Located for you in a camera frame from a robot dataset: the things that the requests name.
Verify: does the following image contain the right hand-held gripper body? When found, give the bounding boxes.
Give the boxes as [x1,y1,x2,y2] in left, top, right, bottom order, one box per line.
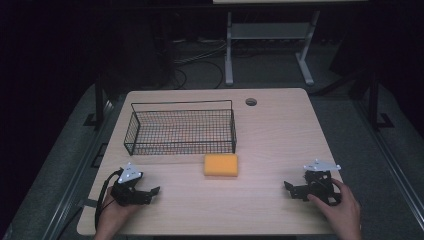
[299,158,342,206]

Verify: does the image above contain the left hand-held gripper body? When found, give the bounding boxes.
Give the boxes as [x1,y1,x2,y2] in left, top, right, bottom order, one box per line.
[110,161,152,207]

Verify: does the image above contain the person's left hand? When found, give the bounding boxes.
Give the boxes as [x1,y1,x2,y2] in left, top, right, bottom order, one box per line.
[95,190,142,235]

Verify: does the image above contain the person's right hand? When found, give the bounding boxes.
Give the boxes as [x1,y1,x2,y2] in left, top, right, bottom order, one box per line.
[306,177,363,234]

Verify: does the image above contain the yellow sponge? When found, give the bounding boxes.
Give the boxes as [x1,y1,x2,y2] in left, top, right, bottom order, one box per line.
[203,153,240,178]

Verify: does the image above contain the black metal stand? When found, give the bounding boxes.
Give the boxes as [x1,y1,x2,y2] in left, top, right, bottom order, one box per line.
[366,68,395,131]
[83,71,108,128]

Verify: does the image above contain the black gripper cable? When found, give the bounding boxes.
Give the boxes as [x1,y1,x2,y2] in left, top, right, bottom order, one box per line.
[94,169,124,232]

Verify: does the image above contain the aluminium frame rail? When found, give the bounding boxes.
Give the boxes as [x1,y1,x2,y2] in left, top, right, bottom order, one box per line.
[41,99,116,240]
[353,98,424,223]

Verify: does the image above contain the black wire mesh basket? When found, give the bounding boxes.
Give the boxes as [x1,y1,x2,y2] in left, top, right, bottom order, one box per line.
[123,99,238,157]

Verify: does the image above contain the floor cables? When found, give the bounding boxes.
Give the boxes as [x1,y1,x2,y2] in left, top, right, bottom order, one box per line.
[171,39,228,90]

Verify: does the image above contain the white metal desk frame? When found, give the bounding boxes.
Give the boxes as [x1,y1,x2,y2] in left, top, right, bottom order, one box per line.
[224,9,321,87]

